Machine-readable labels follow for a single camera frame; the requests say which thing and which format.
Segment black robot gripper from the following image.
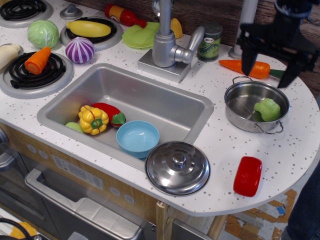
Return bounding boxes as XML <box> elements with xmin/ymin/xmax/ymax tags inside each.
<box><xmin>237</xmin><ymin>12</ymin><xmax>320</xmax><ymax>88</ymax></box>

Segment small steel pan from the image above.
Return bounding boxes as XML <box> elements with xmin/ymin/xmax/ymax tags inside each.
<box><xmin>224</xmin><ymin>76</ymin><xmax>290</xmax><ymax>135</ymax></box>

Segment light green toy broccoli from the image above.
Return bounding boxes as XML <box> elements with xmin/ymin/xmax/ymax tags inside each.
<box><xmin>254</xmin><ymin>98</ymin><xmax>281</xmax><ymax>122</ymax></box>

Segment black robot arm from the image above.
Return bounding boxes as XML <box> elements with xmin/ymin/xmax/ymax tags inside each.
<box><xmin>236</xmin><ymin>0</ymin><xmax>320</xmax><ymax>88</ymax></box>

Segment orange toy carrot with stem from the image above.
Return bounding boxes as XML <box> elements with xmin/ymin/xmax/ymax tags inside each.
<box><xmin>218</xmin><ymin>59</ymin><xmax>285</xmax><ymax>79</ymax></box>

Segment silver vertical pole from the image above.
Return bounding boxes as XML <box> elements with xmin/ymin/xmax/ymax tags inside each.
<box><xmin>228</xmin><ymin>0</ymin><xmax>258</xmax><ymax>60</ymax></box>

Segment green toy can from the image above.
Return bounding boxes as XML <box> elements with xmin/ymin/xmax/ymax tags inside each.
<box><xmin>197</xmin><ymin>22</ymin><xmax>223</xmax><ymax>62</ymax></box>

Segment yellow toy corn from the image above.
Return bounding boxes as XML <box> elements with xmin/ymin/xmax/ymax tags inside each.
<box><xmin>170</xmin><ymin>18</ymin><xmax>183</xmax><ymax>39</ymax></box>

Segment grey metal sink basin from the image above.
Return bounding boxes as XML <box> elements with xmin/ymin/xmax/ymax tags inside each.
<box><xmin>37</xmin><ymin>63</ymin><xmax>214</xmax><ymax>170</ymax></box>

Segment silver toy faucet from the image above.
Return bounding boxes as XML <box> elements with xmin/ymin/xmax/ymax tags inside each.
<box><xmin>137</xmin><ymin>0</ymin><xmax>205</xmax><ymax>83</ymax></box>

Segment red toy block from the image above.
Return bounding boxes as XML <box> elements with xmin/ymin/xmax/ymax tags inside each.
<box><xmin>233</xmin><ymin>156</ymin><xmax>263</xmax><ymax>197</ymax></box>

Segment green plastic plate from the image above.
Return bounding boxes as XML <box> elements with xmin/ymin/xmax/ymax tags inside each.
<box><xmin>122</xmin><ymin>22</ymin><xmax>160</xmax><ymax>49</ymax></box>

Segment steel pot lid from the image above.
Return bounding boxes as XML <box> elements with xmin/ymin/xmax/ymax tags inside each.
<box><xmin>145</xmin><ymin>141</ymin><xmax>210</xmax><ymax>196</ymax></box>

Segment red toy ketchup bottle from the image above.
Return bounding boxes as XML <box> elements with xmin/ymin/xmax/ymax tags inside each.
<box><xmin>104</xmin><ymin>3</ymin><xmax>147</xmax><ymax>28</ymax></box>

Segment light blue plastic bowl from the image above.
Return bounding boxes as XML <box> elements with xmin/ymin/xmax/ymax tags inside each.
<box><xmin>116</xmin><ymin>120</ymin><xmax>160</xmax><ymax>159</ymax></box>

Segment red toy pepper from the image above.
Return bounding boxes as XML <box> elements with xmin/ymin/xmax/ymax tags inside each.
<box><xmin>92</xmin><ymin>102</ymin><xmax>126</xmax><ymax>128</ymax></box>

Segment rear right stove burner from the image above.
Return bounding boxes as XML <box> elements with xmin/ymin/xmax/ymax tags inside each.
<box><xmin>60</xmin><ymin>17</ymin><xmax>123</xmax><ymax>52</ymax></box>

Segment yellow toy bell pepper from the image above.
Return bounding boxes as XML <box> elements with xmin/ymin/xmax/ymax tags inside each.
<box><xmin>78</xmin><ymin>105</ymin><xmax>109</xmax><ymax>136</ymax></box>

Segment yellow toy squash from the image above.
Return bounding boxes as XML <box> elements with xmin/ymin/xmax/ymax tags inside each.
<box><xmin>66</xmin><ymin>20</ymin><xmax>112</xmax><ymax>38</ymax></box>

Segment purple striped toy onion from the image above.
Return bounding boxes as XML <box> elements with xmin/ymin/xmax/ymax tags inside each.
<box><xmin>65</xmin><ymin>37</ymin><xmax>95</xmax><ymax>64</ymax></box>

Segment silver stove knob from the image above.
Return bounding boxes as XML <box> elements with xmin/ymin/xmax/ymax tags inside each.
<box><xmin>59</xmin><ymin>3</ymin><xmax>83</xmax><ymax>20</ymax></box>

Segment green toy piece in sink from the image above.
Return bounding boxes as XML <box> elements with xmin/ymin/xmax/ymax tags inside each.
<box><xmin>65</xmin><ymin>122</ymin><xmax>84</xmax><ymax>134</ymax></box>

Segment green toy cabbage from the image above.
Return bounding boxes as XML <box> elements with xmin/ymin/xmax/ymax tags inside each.
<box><xmin>27</xmin><ymin>20</ymin><xmax>60</xmax><ymax>49</ymax></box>

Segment orange toy carrot half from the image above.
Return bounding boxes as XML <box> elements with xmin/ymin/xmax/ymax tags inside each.
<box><xmin>24</xmin><ymin>46</ymin><xmax>51</xmax><ymax>75</ymax></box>

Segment front black stove burner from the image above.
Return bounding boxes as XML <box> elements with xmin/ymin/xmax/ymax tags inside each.
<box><xmin>0</xmin><ymin>52</ymin><xmax>74</xmax><ymax>100</ymax></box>

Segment rear left stove burner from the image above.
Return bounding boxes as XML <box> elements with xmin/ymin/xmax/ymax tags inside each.
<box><xmin>0</xmin><ymin>0</ymin><xmax>53</xmax><ymax>29</ymax></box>

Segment cream toy bottle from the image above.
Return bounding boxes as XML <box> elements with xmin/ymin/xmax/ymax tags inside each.
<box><xmin>0</xmin><ymin>44</ymin><xmax>21</xmax><ymax>70</ymax></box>

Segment yellow object bottom left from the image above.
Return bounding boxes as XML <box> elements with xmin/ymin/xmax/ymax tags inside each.
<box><xmin>9</xmin><ymin>222</ymin><xmax>38</xmax><ymax>240</ymax></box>

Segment silver oven door handle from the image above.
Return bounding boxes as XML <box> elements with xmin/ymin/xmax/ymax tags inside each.
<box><xmin>24</xmin><ymin>168</ymin><xmax>143</xmax><ymax>240</ymax></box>

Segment black cable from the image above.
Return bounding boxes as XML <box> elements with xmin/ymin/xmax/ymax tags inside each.
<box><xmin>0</xmin><ymin>217</ymin><xmax>32</xmax><ymax>240</ymax></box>

